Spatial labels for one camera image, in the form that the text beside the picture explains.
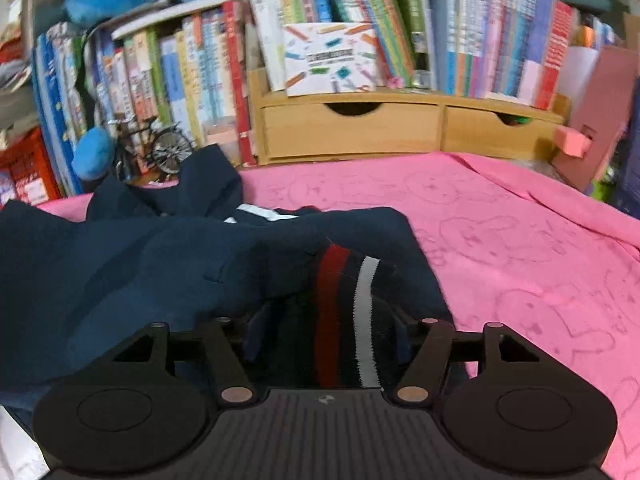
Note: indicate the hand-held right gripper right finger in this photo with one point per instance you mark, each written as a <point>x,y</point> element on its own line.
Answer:
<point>425,360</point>

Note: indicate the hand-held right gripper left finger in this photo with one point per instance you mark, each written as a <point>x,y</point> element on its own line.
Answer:
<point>225,355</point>

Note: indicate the white and navy jacket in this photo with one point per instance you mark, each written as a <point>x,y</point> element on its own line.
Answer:
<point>150,270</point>

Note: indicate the pink rabbit print blanket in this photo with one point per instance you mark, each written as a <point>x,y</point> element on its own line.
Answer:
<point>500,235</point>

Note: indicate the model bicycle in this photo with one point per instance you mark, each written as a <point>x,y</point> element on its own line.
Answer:
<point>170,150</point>

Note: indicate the clear jar with pink lid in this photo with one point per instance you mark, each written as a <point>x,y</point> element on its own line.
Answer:
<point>222,140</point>

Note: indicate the wooden drawer organizer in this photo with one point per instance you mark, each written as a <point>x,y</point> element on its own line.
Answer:
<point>350,130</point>

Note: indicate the row of assorted paperback books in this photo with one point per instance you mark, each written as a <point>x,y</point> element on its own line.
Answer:
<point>200,85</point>

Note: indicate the red plastic crate with sticker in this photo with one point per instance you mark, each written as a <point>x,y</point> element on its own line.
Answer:
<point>30,160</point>

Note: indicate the row of thin blue books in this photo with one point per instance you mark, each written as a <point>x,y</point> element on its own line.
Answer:
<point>50,110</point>

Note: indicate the pink cardboard box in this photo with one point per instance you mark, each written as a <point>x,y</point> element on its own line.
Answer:
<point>605,110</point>

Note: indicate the white box with pencil print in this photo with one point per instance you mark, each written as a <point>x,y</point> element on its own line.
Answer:
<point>330,60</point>

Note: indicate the row of colourful upright books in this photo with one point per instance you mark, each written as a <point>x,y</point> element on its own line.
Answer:
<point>450,25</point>

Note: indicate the white shelf board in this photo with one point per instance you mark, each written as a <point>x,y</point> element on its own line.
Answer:
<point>200,5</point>

